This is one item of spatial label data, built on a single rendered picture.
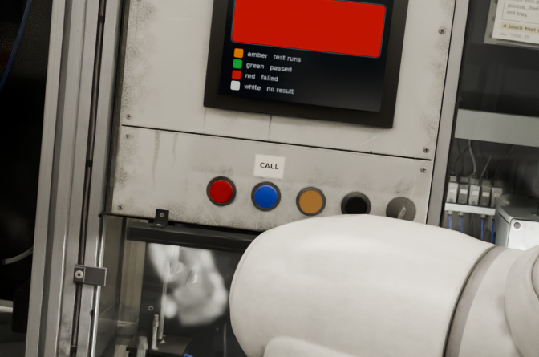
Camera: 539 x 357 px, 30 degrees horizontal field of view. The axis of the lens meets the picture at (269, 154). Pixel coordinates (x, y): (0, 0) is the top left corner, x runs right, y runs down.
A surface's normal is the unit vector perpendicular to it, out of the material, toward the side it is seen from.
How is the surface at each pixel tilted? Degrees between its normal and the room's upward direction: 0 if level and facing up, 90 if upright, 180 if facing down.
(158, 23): 90
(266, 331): 102
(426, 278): 48
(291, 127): 90
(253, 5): 90
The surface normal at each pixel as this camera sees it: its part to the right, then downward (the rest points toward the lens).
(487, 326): -0.53, -0.37
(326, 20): -0.05, 0.14
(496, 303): -0.38, -0.58
